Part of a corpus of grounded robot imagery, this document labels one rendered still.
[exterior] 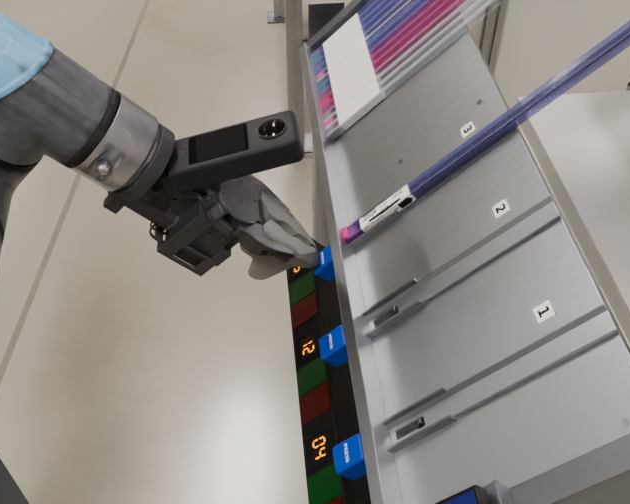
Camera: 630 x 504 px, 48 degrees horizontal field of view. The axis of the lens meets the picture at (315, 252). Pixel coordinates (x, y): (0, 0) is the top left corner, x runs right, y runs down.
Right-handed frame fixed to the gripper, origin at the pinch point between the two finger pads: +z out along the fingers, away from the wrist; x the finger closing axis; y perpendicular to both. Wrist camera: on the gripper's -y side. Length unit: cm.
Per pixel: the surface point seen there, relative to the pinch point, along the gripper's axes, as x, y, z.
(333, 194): -5.6, -3.5, -0.1
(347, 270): 5.1, -3.5, 0.0
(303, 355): 8.5, 5.2, 2.6
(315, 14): -42.0, -5.6, 0.2
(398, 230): 2.7, -8.8, 1.7
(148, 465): -17, 70, 31
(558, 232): 13.3, -21.9, 1.7
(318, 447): 18.7, 4.6, 2.6
